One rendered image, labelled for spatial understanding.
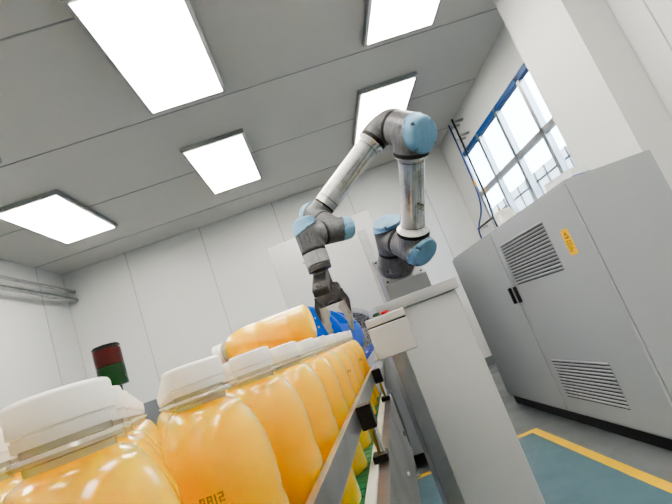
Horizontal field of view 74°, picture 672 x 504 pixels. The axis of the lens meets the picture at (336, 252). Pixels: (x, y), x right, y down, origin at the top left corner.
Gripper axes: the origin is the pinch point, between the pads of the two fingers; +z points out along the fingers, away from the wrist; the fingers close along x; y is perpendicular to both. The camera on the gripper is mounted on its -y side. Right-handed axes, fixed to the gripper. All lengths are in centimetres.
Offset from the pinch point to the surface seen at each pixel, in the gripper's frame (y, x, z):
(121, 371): -27, 49, -9
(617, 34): 179, -233, -127
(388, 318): -18.6, -13.7, 1.5
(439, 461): -10.7, -12.7, 37.9
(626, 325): 108, -120, 44
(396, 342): -18.6, -13.5, 7.5
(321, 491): -93, -5, 12
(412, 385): -10.7, -13.3, 19.1
